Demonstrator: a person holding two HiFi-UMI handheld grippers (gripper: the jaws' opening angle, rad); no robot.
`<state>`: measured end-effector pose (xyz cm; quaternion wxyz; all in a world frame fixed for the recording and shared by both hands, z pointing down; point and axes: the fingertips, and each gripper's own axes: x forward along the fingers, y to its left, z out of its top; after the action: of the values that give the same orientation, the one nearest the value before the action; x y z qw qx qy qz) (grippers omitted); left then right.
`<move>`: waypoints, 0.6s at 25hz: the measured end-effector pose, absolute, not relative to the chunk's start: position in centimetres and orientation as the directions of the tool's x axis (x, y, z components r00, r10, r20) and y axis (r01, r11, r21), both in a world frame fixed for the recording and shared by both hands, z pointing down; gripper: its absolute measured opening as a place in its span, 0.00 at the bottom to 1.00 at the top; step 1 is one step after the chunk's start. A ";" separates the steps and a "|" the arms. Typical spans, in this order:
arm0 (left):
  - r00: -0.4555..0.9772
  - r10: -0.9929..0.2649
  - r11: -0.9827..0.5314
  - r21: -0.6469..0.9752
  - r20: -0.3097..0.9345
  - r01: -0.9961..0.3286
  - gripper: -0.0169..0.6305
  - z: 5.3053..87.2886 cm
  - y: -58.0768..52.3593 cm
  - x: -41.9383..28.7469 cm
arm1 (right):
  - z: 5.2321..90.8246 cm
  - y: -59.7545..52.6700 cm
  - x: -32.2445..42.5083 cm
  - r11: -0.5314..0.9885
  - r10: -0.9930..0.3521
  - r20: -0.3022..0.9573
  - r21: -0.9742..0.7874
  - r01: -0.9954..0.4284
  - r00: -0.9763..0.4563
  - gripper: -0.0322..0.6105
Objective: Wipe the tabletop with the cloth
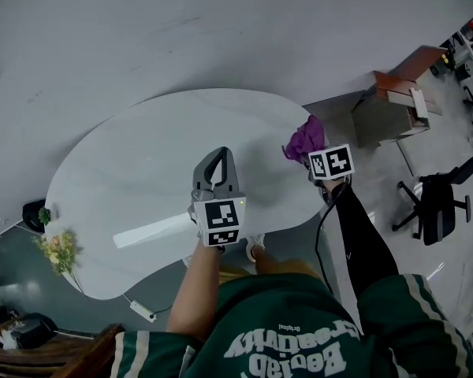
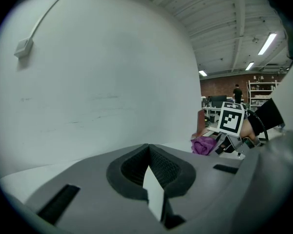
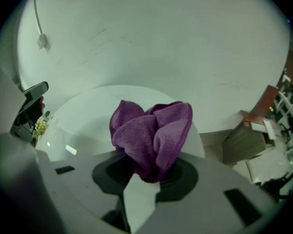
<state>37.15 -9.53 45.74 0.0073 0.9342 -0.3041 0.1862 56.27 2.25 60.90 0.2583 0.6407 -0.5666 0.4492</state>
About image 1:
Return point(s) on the black backpack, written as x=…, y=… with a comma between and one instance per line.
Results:
x=33, y=215

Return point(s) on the person's left forearm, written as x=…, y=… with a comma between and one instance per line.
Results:
x=193, y=297

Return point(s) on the cardboard box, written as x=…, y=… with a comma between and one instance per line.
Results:
x=394, y=108

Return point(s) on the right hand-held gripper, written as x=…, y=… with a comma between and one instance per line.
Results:
x=333, y=161

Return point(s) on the person's yellow trousers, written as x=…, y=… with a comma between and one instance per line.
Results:
x=284, y=268

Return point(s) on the wooden chair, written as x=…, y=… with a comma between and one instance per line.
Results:
x=43, y=353

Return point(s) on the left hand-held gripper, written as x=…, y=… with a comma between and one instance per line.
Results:
x=220, y=219

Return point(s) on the person's right forearm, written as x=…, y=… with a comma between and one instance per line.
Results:
x=362, y=242

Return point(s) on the artificial flower bouquet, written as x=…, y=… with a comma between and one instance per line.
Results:
x=59, y=254

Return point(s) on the person's shoe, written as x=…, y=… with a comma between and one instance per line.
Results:
x=255, y=246
x=188, y=260

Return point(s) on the purple cloth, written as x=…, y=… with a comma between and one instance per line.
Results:
x=305, y=138

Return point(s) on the black floor bag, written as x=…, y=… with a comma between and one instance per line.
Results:
x=31, y=329

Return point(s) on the person's green jersey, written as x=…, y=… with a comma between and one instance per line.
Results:
x=291, y=329

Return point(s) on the person's left shoe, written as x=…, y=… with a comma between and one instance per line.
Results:
x=188, y=260

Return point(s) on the white oval table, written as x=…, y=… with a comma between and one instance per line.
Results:
x=142, y=164

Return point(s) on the white power strip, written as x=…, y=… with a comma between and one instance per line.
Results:
x=144, y=310

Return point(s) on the person's right shoe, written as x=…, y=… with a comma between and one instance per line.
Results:
x=255, y=246

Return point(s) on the small potted succulent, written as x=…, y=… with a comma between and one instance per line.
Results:
x=45, y=216

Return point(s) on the black office chair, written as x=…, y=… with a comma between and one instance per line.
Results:
x=437, y=211

